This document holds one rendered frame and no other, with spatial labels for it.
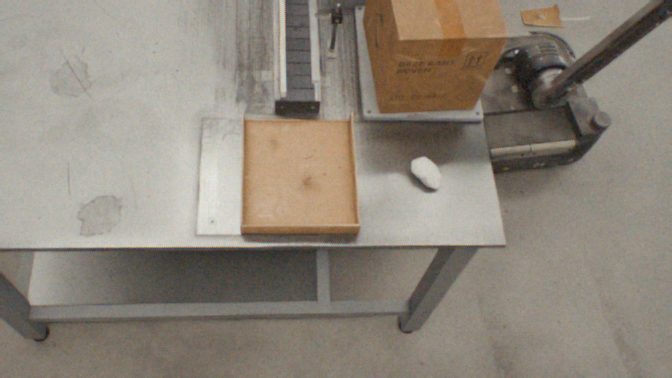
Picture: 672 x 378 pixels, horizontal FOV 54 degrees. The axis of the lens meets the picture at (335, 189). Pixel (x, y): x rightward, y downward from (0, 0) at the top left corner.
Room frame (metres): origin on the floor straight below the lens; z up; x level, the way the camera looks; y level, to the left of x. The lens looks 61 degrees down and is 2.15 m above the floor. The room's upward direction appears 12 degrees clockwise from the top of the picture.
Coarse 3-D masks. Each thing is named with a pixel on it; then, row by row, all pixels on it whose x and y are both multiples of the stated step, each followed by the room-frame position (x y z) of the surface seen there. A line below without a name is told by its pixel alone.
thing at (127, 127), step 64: (0, 0) 1.07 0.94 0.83; (64, 0) 1.11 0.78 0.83; (128, 0) 1.15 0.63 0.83; (192, 0) 1.20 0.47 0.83; (256, 0) 1.24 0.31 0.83; (320, 0) 1.29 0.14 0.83; (0, 64) 0.88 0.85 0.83; (64, 64) 0.91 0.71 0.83; (128, 64) 0.95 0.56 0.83; (192, 64) 0.99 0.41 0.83; (256, 64) 1.03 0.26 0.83; (320, 64) 1.07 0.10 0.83; (0, 128) 0.71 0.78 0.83; (64, 128) 0.74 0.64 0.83; (128, 128) 0.77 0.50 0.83; (192, 128) 0.81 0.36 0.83; (384, 128) 0.92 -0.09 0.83; (448, 128) 0.96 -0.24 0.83; (0, 192) 0.55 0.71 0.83; (64, 192) 0.58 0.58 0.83; (128, 192) 0.61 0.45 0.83; (192, 192) 0.65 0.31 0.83; (384, 192) 0.75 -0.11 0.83; (448, 192) 0.78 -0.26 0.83
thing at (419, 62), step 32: (384, 0) 1.09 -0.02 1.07; (416, 0) 1.06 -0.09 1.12; (448, 0) 1.08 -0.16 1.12; (480, 0) 1.10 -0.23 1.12; (384, 32) 1.04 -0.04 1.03; (416, 32) 0.97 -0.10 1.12; (448, 32) 0.99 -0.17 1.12; (480, 32) 1.01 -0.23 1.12; (384, 64) 0.99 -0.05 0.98; (416, 64) 0.96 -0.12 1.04; (448, 64) 0.98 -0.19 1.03; (480, 64) 1.00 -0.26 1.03; (384, 96) 0.95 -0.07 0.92; (416, 96) 0.97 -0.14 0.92; (448, 96) 0.99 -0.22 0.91
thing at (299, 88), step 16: (288, 0) 1.22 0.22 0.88; (304, 0) 1.23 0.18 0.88; (288, 16) 1.16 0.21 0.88; (304, 16) 1.18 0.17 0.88; (288, 32) 1.11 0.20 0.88; (304, 32) 1.12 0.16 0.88; (288, 48) 1.06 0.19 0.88; (304, 48) 1.07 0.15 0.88; (288, 64) 1.01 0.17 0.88; (304, 64) 1.02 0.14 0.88; (288, 80) 0.97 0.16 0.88; (304, 80) 0.98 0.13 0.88; (288, 96) 0.92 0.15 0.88; (304, 96) 0.93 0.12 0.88
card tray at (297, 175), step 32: (256, 128) 0.84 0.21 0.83; (288, 128) 0.86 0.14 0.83; (320, 128) 0.88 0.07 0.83; (352, 128) 0.87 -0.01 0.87; (256, 160) 0.76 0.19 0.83; (288, 160) 0.77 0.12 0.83; (320, 160) 0.79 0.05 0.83; (352, 160) 0.80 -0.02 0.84; (256, 192) 0.68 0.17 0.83; (288, 192) 0.69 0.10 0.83; (320, 192) 0.71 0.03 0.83; (352, 192) 0.73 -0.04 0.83; (256, 224) 0.60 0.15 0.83; (288, 224) 0.61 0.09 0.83; (320, 224) 0.61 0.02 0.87; (352, 224) 0.63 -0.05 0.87
